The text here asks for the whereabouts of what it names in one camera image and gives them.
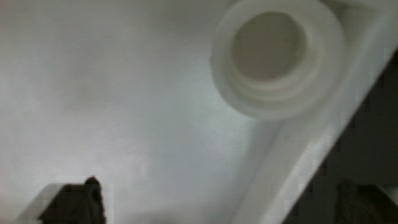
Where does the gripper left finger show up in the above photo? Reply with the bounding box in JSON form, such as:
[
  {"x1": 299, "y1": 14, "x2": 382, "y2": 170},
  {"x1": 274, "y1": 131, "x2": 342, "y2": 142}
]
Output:
[{"x1": 38, "y1": 177, "x2": 107, "y2": 224}]

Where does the white square tabletop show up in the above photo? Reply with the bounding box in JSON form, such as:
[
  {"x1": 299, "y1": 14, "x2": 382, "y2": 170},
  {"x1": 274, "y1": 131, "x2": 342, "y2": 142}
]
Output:
[{"x1": 0, "y1": 0, "x2": 398, "y2": 224}]

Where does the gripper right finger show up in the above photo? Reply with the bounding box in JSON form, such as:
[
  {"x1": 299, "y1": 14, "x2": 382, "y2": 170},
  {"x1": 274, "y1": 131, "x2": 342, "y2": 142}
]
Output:
[{"x1": 336, "y1": 180, "x2": 398, "y2": 224}]

